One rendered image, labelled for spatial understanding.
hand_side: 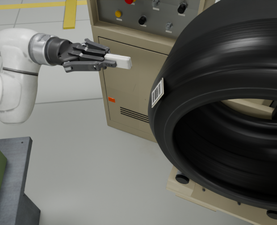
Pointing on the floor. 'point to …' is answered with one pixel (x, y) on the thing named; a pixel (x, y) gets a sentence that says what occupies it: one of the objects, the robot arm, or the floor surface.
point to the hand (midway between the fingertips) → (118, 61)
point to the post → (255, 100)
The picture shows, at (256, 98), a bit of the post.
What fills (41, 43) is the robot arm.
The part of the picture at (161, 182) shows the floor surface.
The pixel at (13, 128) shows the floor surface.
